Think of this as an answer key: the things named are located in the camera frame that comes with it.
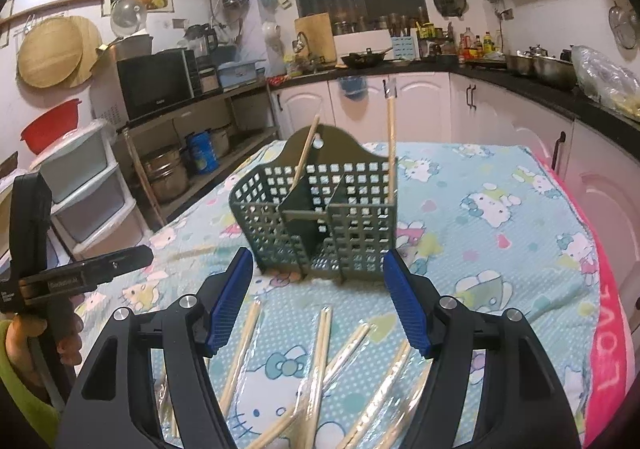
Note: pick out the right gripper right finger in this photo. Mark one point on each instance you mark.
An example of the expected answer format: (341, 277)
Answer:
(522, 405)

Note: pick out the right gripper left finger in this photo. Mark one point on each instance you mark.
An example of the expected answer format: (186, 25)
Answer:
(113, 402)

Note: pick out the wooden chopsticks pair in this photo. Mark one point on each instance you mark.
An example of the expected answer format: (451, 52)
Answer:
(300, 167)
(390, 97)
(405, 413)
(332, 367)
(370, 412)
(247, 333)
(308, 417)

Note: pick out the person's left hand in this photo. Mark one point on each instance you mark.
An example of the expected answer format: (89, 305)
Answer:
(24, 330)

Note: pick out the white plastic drawer unit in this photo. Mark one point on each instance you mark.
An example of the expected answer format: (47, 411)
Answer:
(93, 211)

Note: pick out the Hello Kitty blue tablecloth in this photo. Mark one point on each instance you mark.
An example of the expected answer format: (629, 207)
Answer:
(488, 225)

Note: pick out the red plastic basin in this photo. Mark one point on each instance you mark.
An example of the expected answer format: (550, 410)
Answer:
(51, 126)

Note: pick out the green plastic utensil basket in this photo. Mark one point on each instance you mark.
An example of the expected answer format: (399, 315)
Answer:
(336, 224)

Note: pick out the stainless steel stacked pots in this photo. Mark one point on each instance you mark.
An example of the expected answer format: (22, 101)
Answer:
(166, 173)

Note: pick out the pink towel with letters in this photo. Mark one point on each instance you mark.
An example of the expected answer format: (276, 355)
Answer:
(611, 357)

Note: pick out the wooden storage shelf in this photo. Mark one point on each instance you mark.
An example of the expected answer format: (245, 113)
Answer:
(239, 121)

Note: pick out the blue canister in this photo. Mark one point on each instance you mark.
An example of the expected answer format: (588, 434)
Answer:
(202, 152)

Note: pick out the round bamboo tray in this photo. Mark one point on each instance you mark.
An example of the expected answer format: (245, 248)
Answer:
(60, 51)

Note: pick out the black microwave oven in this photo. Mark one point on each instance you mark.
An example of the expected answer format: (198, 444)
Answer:
(154, 82)

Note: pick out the black wok on counter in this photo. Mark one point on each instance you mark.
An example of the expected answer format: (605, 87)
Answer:
(367, 59)

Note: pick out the steel pot on counter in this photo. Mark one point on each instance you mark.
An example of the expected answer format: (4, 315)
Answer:
(535, 63)

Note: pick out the light blue knife block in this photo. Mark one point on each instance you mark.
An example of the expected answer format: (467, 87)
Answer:
(404, 48)

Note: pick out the clear plastic bag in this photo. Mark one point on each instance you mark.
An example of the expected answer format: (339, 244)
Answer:
(605, 82)

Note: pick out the wooden cutting board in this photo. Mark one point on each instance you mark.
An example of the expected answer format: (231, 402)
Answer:
(318, 31)

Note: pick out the hanging pot lid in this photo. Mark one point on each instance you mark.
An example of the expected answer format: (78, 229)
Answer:
(451, 8)

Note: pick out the hanging mesh strainer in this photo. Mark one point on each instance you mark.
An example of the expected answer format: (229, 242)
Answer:
(624, 26)

